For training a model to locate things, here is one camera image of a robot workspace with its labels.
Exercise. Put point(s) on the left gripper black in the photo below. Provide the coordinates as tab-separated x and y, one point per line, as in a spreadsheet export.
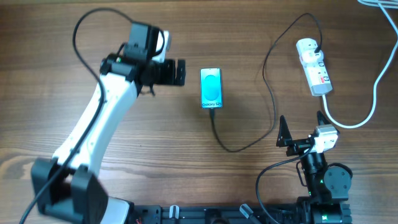
168	76

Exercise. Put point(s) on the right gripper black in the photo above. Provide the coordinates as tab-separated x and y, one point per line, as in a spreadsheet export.
285	139

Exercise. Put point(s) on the teal screen smartphone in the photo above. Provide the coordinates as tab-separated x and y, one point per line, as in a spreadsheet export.
211	88

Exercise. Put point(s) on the white power strip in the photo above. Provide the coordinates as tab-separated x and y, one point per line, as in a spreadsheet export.
317	75

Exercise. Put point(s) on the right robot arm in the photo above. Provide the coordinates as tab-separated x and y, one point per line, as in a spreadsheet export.
327	184

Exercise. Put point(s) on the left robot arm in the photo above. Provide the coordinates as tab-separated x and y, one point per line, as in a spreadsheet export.
67	186

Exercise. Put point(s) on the white charger adapter plug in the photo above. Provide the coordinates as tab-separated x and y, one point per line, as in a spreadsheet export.
310	57

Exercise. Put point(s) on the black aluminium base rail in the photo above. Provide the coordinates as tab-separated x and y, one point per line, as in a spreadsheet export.
282	213

